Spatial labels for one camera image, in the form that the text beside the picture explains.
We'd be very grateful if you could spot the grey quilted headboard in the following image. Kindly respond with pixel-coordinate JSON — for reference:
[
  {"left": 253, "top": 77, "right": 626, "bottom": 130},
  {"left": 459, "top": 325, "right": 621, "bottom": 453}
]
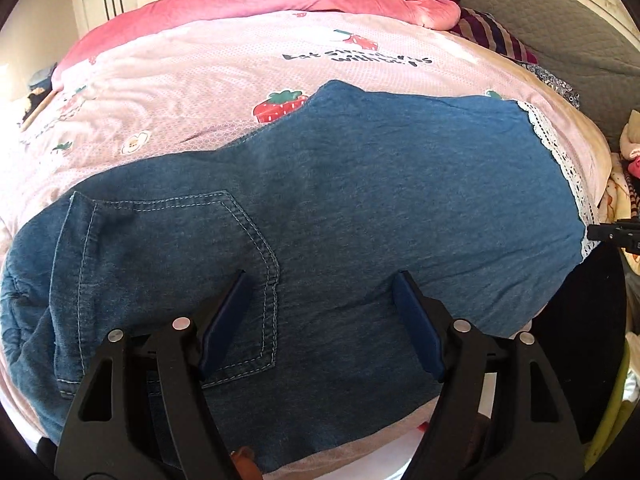
[{"left": 462, "top": 0, "right": 639, "bottom": 151}]

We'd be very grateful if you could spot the left hand thumb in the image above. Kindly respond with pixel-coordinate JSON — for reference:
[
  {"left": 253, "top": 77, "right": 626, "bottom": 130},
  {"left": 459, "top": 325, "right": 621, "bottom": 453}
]
[{"left": 230, "top": 446, "right": 264, "bottom": 480}]

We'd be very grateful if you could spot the pile of colourful clothes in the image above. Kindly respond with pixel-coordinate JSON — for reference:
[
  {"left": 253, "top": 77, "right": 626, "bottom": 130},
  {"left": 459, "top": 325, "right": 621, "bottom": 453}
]
[{"left": 596, "top": 109, "right": 640, "bottom": 276}]

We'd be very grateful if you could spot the blue denim pants lace hem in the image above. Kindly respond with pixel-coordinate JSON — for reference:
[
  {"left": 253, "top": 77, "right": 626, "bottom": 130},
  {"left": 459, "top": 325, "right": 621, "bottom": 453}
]
[{"left": 1, "top": 80, "right": 594, "bottom": 472}]

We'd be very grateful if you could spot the dark floral cloth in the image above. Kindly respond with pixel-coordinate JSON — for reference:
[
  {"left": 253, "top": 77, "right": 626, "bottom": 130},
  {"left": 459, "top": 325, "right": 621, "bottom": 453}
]
[{"left": 518, "top": 62, "right": 580, "bottom": 110}]

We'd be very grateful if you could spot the purple striped pillow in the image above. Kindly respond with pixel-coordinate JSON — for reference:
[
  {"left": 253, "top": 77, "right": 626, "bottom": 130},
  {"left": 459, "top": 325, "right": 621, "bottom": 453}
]
[{"left": 450, "top": 8, "right": 538, "bottom": 64}]

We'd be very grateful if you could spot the pink folded quilt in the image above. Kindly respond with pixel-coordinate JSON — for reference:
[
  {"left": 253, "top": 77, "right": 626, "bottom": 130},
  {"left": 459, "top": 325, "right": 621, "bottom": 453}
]
[{"left": 52, "top": 0, "right": 461, "bottom": 90}]

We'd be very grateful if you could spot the pink strawberry print bedsheet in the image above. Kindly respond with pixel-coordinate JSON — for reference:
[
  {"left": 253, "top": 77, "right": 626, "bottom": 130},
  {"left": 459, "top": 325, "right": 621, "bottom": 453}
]
[{"left": 1, "top": 11, "right": 611, "bottom": 478}]

